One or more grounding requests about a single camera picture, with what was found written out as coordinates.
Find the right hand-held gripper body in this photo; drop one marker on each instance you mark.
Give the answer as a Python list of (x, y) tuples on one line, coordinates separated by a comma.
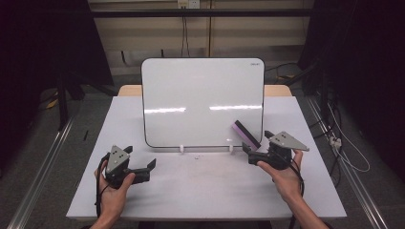
[(283, 146)]

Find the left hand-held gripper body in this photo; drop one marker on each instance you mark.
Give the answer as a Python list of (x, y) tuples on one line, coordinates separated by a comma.
[(117, 159)]

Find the purple and black whiteboard eraser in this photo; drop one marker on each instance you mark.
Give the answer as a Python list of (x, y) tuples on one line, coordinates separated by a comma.
[(246, 135)]

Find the white whiteboard with black rim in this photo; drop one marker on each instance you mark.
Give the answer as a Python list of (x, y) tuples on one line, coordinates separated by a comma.
[(203, 89)]

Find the person's right hand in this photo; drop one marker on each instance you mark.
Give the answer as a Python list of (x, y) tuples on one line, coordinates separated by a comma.
[(288, 183)]

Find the person's left hand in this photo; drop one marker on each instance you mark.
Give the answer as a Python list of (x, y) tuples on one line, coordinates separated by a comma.
[(111, 200)]

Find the white plastic whiteboard stand clip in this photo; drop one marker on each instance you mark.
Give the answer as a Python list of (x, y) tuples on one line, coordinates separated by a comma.
[(181, 149), (231, 148)]

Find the small black floor object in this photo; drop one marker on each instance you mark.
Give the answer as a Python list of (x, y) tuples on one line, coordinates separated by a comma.
[(85, 135)]

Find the wooden table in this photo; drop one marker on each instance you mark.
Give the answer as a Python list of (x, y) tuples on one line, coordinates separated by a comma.
[(129, 90)]

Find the black metal stand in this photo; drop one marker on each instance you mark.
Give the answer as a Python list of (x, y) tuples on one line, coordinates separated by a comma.
[(63, 101), (323, 92)]

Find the black horizontal metal bar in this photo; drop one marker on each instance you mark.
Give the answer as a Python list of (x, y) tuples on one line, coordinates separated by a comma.
[(203, 13)]

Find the aluminium floor rail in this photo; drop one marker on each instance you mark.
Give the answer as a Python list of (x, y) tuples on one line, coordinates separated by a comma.
[(353, 178), (41, 175)]

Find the white wall socket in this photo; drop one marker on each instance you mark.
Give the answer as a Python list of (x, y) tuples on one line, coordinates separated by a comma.
[(188, 3)]

